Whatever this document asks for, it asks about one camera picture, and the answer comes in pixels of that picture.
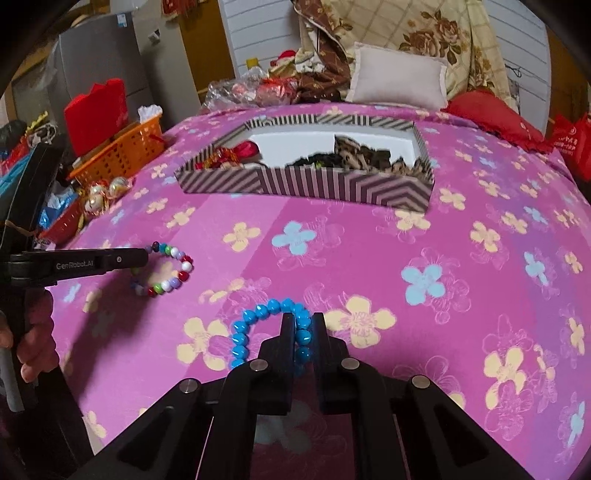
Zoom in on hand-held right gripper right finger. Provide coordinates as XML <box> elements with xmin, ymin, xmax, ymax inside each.
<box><xmin>313</xmin><ymin>312</ymin><xmax>527</xmax><ymax>480</ymax></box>

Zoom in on black scrunchie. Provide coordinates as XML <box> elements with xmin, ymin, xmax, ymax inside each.
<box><xmin>288</xmin><ymin>153</ymin><xmax>345</xmax><ymax>171</ymax></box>

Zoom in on grey refrigerator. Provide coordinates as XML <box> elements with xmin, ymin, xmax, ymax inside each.
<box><xmin>46</xmin><ymin>7</ymin><xmax>208</xmax><ymax>121</ymax></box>

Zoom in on striped jewelry box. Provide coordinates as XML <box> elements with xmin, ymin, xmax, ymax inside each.
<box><xmin>174</xmin><ymin>114</ymin><xmax>436</xmax><ymax>214</ymax></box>

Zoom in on person's left hand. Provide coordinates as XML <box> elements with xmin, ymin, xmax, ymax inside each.
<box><xmin>0</xmin><ymin>292</ymin><xmax>60</xmax><ymax>385</ymax></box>

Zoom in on cream floral quilt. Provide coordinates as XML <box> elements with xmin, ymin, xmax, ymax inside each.
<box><xmin>295</xmin><ymin>0</ymin><xmax>525</xmax><ymax>114</ymax></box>

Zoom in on clear plastic bag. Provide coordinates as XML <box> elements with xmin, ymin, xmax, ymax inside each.
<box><xmin>204</xmin><ymin>67</ymin><xmax>301</xmax><ymax>112</ymax></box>

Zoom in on red plush toy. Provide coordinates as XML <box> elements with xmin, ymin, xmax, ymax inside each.
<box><xmin>270</xmin><ymin>49</ymin><xmax>298</xmax><ymax>70</ymax></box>

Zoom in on red plastic tray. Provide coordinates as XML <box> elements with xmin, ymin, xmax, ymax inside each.
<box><xmin>38</xmin><ymin>198</ymin><xmax>88</xmax><ymax>246</ymax></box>

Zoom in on red pillow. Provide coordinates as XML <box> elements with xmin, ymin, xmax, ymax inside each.
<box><xmin>444</xmin><ymin>90</ymin><xmax>554</xmax><ymax>154</ymax></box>

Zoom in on red gift bag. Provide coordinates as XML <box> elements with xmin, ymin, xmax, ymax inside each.
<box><xmin>64</xmin><ymin>78</ymin><xmax>130</xmax><ymax>158</ymax></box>

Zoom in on brown floral quilt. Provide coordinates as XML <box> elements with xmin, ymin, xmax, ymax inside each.
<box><xmin>292</xmin><ymin>0</ymin><xmax>358</xmax><ymax>104</ymax></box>

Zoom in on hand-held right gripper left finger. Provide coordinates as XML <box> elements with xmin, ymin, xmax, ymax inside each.
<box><xmin>99</xmin><ymin>312</ymin><xmax>296</xmax><ymax>480</ymax></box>

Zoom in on red fabric hair flower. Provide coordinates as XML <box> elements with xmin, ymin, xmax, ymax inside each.
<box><xmin>196</xmin><ymin>141</ymin><xmax>263</xmax><ymax>171</ymax></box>

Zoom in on orange plastic basket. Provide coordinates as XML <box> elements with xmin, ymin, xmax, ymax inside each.
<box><xmin>68</xmin><ymin>114</ymin><xmax>167</xmax><ymax>186</ymax></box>

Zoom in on grey pillow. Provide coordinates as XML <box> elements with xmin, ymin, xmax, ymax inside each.
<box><xmin>345</xmin><ymin>42</ymin><xmax>450</xmax><ymax>110</ymax></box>

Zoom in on shiny round ornament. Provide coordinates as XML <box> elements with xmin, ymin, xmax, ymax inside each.
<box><xmin>107</xmin><ymin>176</ymin><xmax>136</xmax><ymax>200</ymax></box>

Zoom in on red shopping bag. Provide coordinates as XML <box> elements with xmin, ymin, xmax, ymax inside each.
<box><xmin>549</xmin><ymin>112</ymin><xmax>591</xmax><ymax>182</ymax></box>

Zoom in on blue bead bracelet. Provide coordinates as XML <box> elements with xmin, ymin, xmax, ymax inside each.
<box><xmin>229</xmin><ymin>298</ymin><xmax>315</xmax><ymax>371</ymax></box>

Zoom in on blue snack packets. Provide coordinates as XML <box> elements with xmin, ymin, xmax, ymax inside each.
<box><xmin>39</xmin><ymin>191</ymin><xmax>79</xmax><ymax>229</ymax></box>

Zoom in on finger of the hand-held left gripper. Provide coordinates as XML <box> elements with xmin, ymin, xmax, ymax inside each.
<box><xmin>99</xmin><ymin>247</ymin><xmax>150</xmax><ymax>276</ymax></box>

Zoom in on pink floral blanket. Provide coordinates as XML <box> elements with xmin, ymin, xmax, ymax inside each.
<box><xmin>46</xmin><ymin>102</ymin><xmax>591</xmax><ymax>480</ymax></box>

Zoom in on leopard print scrunchie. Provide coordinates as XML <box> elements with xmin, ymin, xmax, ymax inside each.
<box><xmin>332</xmin><ymin>133</ymin><xmax>432</xmax><ymax>177</ymax></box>

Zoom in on multicolour bead bracelet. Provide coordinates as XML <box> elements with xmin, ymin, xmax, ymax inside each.
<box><xmin>130</xmin><ymin>240</ymin><xmax>195</xmax><ymax>299</ymax></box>

